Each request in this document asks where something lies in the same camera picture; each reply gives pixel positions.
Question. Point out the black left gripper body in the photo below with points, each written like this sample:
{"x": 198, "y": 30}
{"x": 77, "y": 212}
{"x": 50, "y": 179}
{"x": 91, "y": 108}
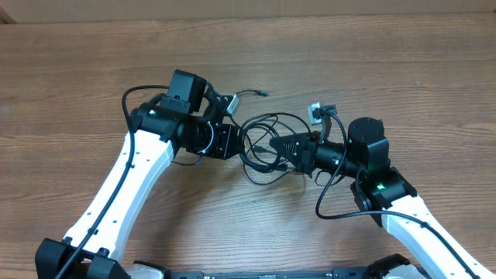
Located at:
{"x": 227, "y": 142}

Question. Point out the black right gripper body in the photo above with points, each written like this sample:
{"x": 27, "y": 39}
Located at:
{"x": 307, "y": 153}

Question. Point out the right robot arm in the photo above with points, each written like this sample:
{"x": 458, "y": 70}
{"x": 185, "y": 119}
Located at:
{"x": 381, "y": 192}

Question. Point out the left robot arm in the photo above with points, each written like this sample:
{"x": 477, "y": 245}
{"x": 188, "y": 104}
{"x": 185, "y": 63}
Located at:
{"x": 187, "y": 114}

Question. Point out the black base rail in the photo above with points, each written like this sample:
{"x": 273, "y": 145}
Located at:
{"x": 393, "y": 266}

